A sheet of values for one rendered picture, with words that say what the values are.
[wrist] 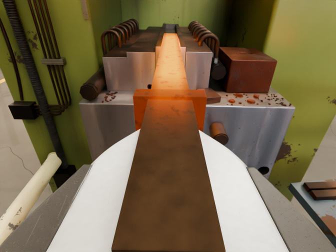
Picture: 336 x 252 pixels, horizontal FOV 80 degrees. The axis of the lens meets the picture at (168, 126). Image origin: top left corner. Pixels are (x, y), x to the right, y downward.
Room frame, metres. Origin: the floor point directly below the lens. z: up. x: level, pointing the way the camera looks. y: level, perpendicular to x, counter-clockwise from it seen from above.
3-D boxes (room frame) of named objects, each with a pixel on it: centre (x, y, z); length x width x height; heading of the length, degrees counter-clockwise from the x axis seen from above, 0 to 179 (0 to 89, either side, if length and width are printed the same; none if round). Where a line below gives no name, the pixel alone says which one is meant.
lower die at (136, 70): (0.59, 0.02, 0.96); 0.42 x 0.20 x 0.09; 0
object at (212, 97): (0.35, -0.07, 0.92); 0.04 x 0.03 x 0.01; 17
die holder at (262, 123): (0.60, -0.03, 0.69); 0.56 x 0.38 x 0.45; 0
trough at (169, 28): (0.59, 0.00, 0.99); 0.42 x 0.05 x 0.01; 0
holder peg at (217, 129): (0.30, -0.09, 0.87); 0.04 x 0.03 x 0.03; 0
